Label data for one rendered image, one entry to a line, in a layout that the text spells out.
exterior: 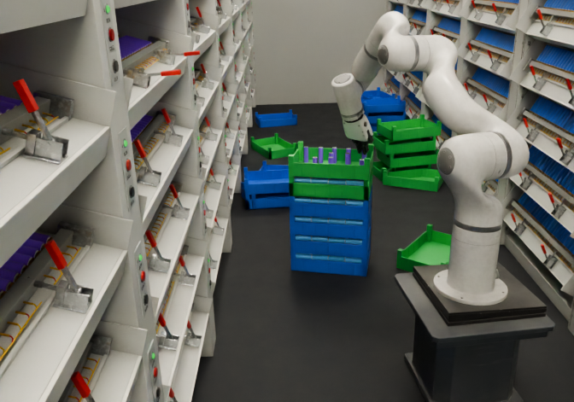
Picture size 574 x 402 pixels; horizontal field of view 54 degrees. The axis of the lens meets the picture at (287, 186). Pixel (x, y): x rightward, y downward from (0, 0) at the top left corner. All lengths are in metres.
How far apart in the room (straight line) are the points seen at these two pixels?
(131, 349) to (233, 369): 0.85
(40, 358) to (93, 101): 0.34
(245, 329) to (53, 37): 1.35
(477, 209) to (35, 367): 1.09
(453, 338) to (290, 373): 0.53
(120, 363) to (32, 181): 0.43
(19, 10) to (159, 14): 0.91
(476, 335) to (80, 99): 1.07
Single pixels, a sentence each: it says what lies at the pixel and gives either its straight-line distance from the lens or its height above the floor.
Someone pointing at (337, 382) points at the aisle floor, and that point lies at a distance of 1.73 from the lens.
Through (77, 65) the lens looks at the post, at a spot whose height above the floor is 1.00.
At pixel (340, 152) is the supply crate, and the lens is 2.26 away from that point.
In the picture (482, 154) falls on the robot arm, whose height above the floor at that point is 0.70.
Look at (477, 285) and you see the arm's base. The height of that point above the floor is 0.35.
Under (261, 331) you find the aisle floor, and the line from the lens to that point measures 1.94.
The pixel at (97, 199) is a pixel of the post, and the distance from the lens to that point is 0.86.
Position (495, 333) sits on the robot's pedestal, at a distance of 1.51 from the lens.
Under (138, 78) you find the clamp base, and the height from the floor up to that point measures 0.94.
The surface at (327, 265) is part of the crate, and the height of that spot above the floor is 0.03.
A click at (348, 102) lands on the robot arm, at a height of 0.68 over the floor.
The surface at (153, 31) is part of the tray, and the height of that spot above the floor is 0.98.
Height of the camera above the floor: 1.11
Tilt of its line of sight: 21 degrees down
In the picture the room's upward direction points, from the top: 1 degrees counter-clockwise
